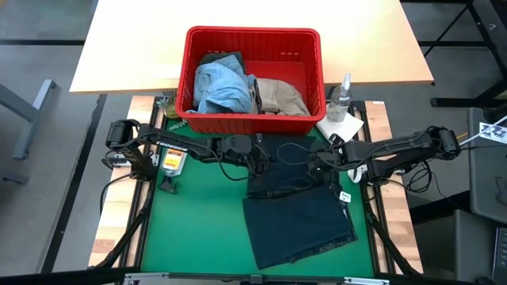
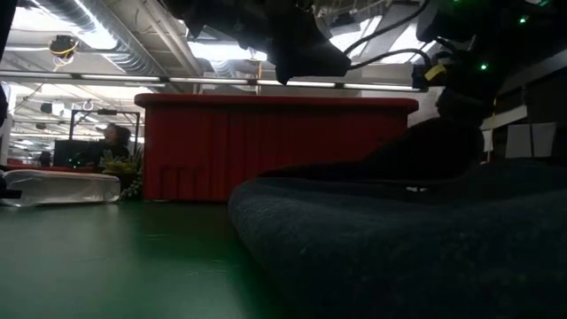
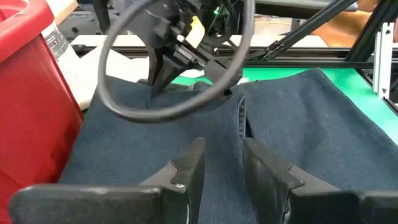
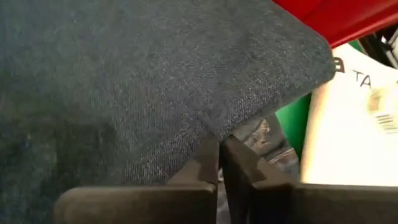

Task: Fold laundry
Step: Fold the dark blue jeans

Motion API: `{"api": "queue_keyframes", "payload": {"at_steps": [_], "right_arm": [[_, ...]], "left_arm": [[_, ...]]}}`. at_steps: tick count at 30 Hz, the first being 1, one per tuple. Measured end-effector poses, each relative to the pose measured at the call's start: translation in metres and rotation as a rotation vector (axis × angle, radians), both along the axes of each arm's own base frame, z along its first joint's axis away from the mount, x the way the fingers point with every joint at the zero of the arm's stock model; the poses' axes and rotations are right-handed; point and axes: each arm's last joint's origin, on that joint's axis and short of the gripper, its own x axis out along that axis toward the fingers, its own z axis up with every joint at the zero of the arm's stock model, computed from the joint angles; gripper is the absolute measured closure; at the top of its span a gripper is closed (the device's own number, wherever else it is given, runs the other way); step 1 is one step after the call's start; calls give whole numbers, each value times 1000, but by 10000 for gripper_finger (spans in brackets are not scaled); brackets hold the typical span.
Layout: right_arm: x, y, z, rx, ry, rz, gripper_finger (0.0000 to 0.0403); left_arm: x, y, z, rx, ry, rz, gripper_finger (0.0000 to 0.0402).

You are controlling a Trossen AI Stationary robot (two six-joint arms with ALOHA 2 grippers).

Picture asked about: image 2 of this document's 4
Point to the dark blue jeans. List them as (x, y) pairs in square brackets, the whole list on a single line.
[(398, 248)]

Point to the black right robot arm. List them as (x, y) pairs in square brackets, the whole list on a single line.
[(487, 22)]

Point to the red plastic laundry basket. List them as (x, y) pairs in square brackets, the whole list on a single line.
[(274, 146)]

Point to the white boards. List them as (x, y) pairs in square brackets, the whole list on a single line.
[(531, 139)]

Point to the long ceiling light bar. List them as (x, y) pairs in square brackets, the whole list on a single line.
[(119, 77)]

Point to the person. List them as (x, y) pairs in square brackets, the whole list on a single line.
[(115, 139)]

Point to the black monitor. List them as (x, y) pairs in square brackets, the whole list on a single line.
[(75, 153)]

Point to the red plastic bin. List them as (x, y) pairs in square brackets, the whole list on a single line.
[(53, 168)]

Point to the orange label plastic package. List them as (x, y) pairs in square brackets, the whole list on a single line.
[(62, 188)]

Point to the green table mat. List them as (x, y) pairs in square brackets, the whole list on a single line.
[(111, 266)]

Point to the silver ceiling duct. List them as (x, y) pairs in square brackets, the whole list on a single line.
[(128, 57)]

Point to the black metal frame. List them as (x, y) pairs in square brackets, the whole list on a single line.
[(72, 128)]

